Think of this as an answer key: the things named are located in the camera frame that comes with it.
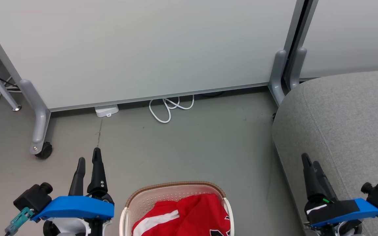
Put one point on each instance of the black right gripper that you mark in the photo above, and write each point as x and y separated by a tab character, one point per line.
336	208

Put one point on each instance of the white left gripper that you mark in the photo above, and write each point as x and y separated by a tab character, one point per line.
71	226

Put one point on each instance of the red and white garment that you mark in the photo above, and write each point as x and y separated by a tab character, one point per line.
192	216

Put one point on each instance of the grey fabric sofa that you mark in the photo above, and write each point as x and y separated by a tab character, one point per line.
356	124

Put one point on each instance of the black caster wheel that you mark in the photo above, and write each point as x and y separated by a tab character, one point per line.
45	151

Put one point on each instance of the cream perforated laundry basket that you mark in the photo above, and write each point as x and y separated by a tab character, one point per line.
149	198

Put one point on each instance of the white power box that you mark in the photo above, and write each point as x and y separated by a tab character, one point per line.
106	110

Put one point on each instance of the grey partition leg with caster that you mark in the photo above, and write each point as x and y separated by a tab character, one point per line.
39	121

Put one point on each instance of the large white partition panel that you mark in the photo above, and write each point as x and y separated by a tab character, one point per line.
143	49

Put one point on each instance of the narrow white partition panel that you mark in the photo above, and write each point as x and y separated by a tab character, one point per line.
356	36

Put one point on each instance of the left wrist camera blue bracket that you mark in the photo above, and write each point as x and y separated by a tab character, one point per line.
74	207

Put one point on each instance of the wrist camera blue bracket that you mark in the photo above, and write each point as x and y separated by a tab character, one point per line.
74	207
371	207

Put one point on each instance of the right wrist camera blue bracket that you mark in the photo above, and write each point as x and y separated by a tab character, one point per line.
371	207

